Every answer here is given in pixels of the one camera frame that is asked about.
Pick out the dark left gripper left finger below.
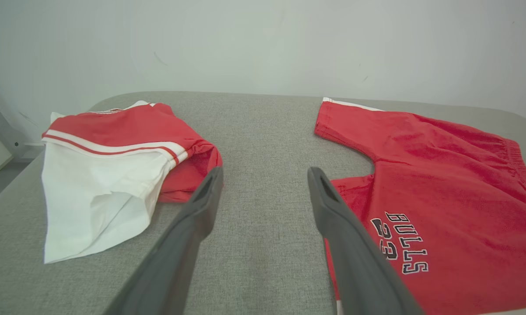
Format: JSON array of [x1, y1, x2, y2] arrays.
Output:
[[103, 166, 224, 315]]

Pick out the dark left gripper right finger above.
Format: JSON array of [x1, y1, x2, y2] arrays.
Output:
[[308, 166, 423, 315]]

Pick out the red and white jersey shirt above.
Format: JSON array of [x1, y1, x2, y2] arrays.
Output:
[[41, 100, 223, 264]]

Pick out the red Bulls shorts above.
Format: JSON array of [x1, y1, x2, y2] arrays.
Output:
[[314, 97, 526, 315]]

